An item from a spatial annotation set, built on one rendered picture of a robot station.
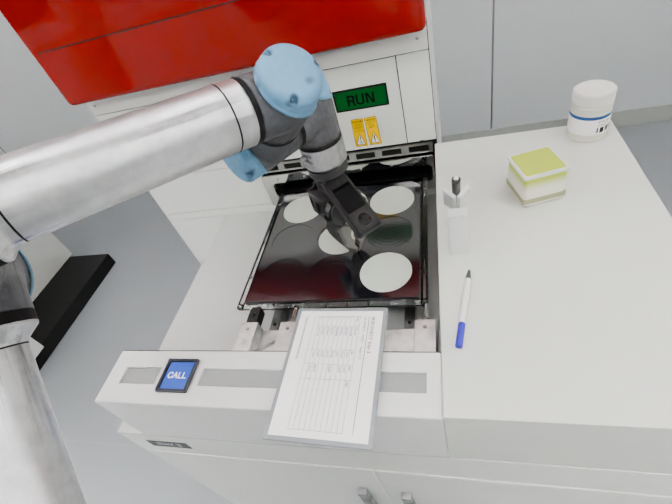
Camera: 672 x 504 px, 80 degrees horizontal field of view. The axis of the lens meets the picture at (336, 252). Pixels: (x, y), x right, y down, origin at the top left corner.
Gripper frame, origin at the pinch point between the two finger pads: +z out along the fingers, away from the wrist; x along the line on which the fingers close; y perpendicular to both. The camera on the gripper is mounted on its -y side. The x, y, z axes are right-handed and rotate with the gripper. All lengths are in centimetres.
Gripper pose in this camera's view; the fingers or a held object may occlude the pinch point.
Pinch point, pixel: (357, 248)
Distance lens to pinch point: 81.8
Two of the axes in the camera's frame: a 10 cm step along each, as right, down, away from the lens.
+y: -5.5, -4.8, 6.8
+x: -8.0, 5.4, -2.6
